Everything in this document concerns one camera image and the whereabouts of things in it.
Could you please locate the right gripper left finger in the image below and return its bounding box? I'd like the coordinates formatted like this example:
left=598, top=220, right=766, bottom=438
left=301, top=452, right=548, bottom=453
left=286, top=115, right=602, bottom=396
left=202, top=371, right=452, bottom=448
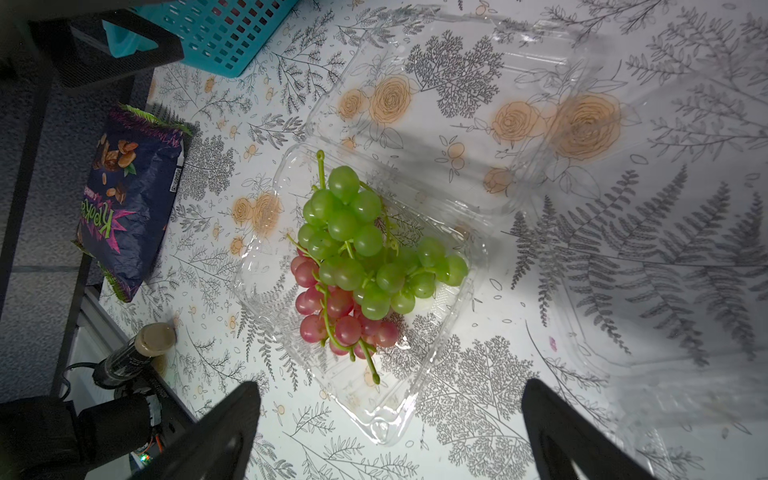
left=132, top=381, right=261, bottom=480

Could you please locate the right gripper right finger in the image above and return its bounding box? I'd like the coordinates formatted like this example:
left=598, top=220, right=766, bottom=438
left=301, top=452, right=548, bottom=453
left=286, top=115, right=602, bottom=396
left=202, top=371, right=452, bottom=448
left=521, top=378, right=653, bottom=480

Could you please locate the red grape bunch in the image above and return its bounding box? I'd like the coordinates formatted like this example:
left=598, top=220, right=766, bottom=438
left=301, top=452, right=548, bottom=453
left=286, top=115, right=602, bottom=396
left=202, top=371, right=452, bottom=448
left=290, top=253, right=401, bottom=385

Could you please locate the clear clamshell container front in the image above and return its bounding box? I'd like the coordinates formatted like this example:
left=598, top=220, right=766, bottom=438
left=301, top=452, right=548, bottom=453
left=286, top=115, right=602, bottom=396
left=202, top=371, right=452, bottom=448
left=234, top=15, right=585, bottom=446

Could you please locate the clear clamshell container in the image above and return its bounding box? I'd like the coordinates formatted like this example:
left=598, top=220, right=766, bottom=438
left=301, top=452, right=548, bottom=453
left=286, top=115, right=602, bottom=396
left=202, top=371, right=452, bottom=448
left=510, top=67, right=767, bottom=426
left=234, top=15, right=585, bottom=446

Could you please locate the green grape bunch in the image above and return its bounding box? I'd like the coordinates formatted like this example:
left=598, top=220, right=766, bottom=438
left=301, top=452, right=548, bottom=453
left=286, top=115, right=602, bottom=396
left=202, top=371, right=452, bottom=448
left=288, top=150, right=469, bottom=321

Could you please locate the teal plastic basket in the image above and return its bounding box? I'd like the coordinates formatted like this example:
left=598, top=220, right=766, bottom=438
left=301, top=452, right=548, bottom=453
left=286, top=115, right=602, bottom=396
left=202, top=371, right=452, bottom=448
left=129, top=0, right=296, bottom=78

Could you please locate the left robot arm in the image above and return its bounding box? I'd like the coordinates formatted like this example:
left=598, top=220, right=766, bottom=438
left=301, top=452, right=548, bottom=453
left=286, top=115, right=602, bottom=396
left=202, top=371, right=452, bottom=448
left=1, top=1, right=184, bottom=304

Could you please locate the small bottle beige cap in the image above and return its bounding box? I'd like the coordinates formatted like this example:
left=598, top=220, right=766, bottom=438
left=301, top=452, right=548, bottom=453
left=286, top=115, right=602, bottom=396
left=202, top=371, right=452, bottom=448
left=92, top=323, right=176, bottom=390

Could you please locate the clear clamshell container right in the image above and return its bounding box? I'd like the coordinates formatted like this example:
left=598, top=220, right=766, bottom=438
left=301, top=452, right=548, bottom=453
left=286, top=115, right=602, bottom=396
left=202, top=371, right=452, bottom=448
left=510, top=67, right=767, bottom=426

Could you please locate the floral tablecloth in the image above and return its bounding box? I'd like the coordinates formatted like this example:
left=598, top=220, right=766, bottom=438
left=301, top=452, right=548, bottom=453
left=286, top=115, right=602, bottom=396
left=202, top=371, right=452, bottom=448
left=100, top=1, right=767, bottom=479

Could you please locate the purple snack bag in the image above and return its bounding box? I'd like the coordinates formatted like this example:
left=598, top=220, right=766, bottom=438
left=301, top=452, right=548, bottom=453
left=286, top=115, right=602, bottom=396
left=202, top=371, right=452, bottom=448
left=73, top=104, right=190, bottom=303

